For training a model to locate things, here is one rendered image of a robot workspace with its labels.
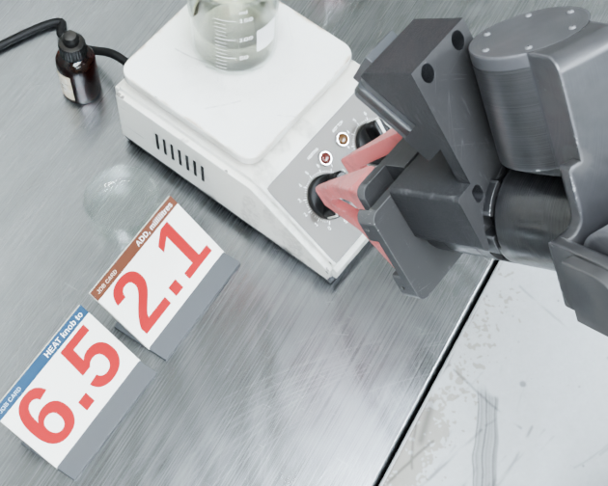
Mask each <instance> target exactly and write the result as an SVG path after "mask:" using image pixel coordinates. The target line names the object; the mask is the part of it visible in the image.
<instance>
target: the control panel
mask: <svg viewBox="0 0 608 486"><path fill-rule="evenodd" d="M375 118H378V119H380V117H379V116H378V115H377V114H376V113H374V112H373V111H372V110H371V109H370V108H369V107H368V106H366V105H365V104H364V103H363V102H362V101H361V100H359V99H358V98H357V97H356V95H355V94H353V95H352V96H351V97H350V98H349V99H348V100H347V101H346V102H345V103H344V105H343V106H342V107H341V108H340V109H339V110H338V111H337V112H336V113H335V114H334V115H333V117H332V118H331V119H330V120H329V121H328V122H327V123H326V124H325V125H324V126H323V127H322V129H321V130H320V131H319V132H318V133H317V134H316V135H315V136H314V137H313V138H312V140H311V141H310V142H309V143H308V144H307V145H306V146H305V147H304V148H303V149H302V150H301V151H300V152H299V153H298V154H297V155H296V156H295V157H294V158H293V159H292V160H291V162H290V163H289V164H288V166H287V167H286V168H285V169H284V170H283V171H282V172H281V173H280V174H279V175H278V176H277V177H276V178H275V179H274V180H273V181H272V182H271V183H270V184H269V186H268V187H267V190H268V192H269V193H270V194H271V195H272V196H273V197H274V198H275V200H276V201H277V202H278V203H279V204H280V205H281V206H282V207H283V208H284V209H285V210H286V211H287V212H288V214H289V215H290V216H291V217H292V218H293V219H294V220H295V221H296V222H297V223H298V224H299V225H300V226H301V228H303V229H304V230H305V231H306V232H307V233H308V234H309V235H310V236H311V237H312V238H313V239H314V241H315V242H316V243H317V244H318V245H319V246H320V247H321V248H322V249H323V250H324V251H325V252H326V253H327V255H328V256H329V257H330V258H331V259H332V260H333V261H335V262H336V263H337V262H338V261H339V260H340V259H341V258H342V257H343V256H344V255H345V253H346V252H347V251H348V250H349V249H350V247H351V246H352V245H353V244H354V243H355V241H356V240H357V239H358V238H359V237H360V236H361V234H362V232H361V231H360V230H359V229H358V228H356V227H355V226H353V225H352V224H351V223H349V222H348V221H347V220H345V219H344V218H342V217H339V218H336V219H332V220H327V219H323V218H321V217H319V216H317V214H316V213H315V212H314V211H313V209H312V208H311V207H310V205H309V201H308V190H309V186H310V184H311V182H312V181H313V180H314V179H315V178H316V177H317V176H320V175H323V174H333V173H335V172H338V171H344V172H345V173H346V174H348V172H347V170H346V168H345V166H344V164H343V163H342V158H343V157H344V156H346V155H348V154H350V153H352V152H353V151H355V150H357V147H356V135H357V132H358V130H359V128H360V127H361V126H362V125H363V124H365V123H366V122H368V121H370V120H373V119H375ZM340 134H345V135H346V136H347V138H348V141H347V143H346V144H345V145H341V144H340V143H339V141H338V136H339V135H340ZM324 152H327V153H329V154H330V156H331V161H330V162H329V163H328V164H324V163H322V162H321V160H320V156H321V155H322V154H323V153H324Z"/></svg>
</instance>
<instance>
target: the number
mask: <svg viewBox="0 0 608 486"><path fill-rule="evenodd" d="M130 359H131V357H130V356H129V355H128V354H127V353H126V352H125V351H124V350H123V349H122V348H121V347H120V346H119V345H118V344H117V343H116V342H115V341H114V340H113V339H112V338H110V337H109V336H107V335H106V334H105V333H104V332H103V331H102V330H101V329H100V328H99V327H98V325H97V324H95V323H94V322H93V321H92V320H91V319H90V318H89V317H88V316H87V315H86V316H85V318H84V319H83V320H82V321H81V323H80V324H79V325H78V326H77V327H76V329H75V330H74V331H73V332H72V334H71V335H70V336H69V338H68V339H67V340H66V341H65V342H64V344H63V345H62V346H61V347H60V349H59V350H58V351H57V352H56V354H55V355H54V356H53V357H52V358H51V360H50V361H49V362H48V363H47V365H46V366H45V367H44V368H43V370H42V371H41V372H40V373H39V375H38V376H37V377H36V378H35V380H34V381H33V382H32V383H31V385H30V386H29V387H28V388H27V389H26V391H25V392H24V393H23V394H22V396H21V397H20V398H19V399H18V400H17V401H16V403H15V404H14V405H13V407H12V408H11V409H10V411H9V412H8V413H7V414H6V415H5V416H4V419H5V420H6V421H8V422H9V423H10V424H11V425H12V426H13V427H15V428H16V429H17V430H18V431H19V432H21V433H22V434H23V435H24V436H25V437H27V438H28V439H29V440H30V441H31V442H32V443H34V444H35V445H36V446H37V447H39V448H40V449H41V450H42V451H43V452H45V453H46V454H47V455H48V456H49V457H50V458H52V459H53V458H54V457H55V456H56V454H57V453H58V452H59V451H60V449H61V448H62V447H63V445H64V444H65V443H66V442H67V440H68V439H69V437H70V436H71V435H72V434H73V432H74V431H75V430H76V428H77V427H78V426H79V425H80V423H81V422H82V421H83V419H84V418H85V417H86V416H87V415H88V414H89V413H90V411H91V410H92V409H93V408H94V406H95V405H96V404H97V402H98V401H99V399H100V398H101V397H102V396H103V394H104V393H105V392H106V390H107V389H108V388H109V387H110V385H111V384H112V383H113V381H114V380H115V379H116V378H117V376H118V375H119V374H120V372H121V371H122V370H123V369H124V367H125V366H126V364H127V363H128V362H129V361H130Z"/></svg>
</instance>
